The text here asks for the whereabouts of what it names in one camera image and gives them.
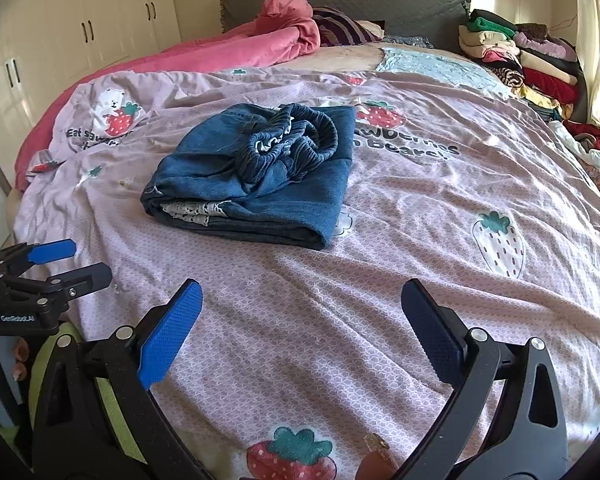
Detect purple striped pillow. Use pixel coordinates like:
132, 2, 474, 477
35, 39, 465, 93
310, 6, 384, 49

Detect grey bed headboard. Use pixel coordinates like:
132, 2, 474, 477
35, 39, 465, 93
218, 0, 474, 52

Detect dark floral pillow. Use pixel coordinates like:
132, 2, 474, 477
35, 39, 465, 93
381, 34, 437, 51

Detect white cloth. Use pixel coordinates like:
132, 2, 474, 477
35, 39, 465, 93
546, 119, 600, 172

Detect blue denim pants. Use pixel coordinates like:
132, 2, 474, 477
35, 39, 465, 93
140, 102, 357, 252

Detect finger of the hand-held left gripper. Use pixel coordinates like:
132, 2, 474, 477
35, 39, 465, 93
0, 261, 114, 308
0, 238, 78, 276

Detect person's left hand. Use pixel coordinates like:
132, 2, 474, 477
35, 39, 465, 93
0, 335, 32, 382

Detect brown object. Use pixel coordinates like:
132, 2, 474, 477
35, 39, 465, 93
361, 433, 399, 480

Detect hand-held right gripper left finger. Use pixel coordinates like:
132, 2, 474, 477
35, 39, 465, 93
30, 279, 216, 480

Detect light blue cloth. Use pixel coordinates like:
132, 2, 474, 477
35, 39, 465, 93
375, 45, 512, 102

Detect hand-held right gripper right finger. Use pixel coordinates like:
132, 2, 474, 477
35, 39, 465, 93
394, 278, 569, 480

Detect beige bed sheet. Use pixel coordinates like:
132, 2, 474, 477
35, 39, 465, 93
279, 41, 387, 74

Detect white wardrobe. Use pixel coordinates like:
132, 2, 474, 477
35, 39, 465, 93
0, 0, 182, 173

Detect pink strawberry printed blanket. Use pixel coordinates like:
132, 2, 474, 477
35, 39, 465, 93
14, 66, 600, 480

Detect pile of folded clothes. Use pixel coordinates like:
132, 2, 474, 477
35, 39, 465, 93
456, 7, 589, 124

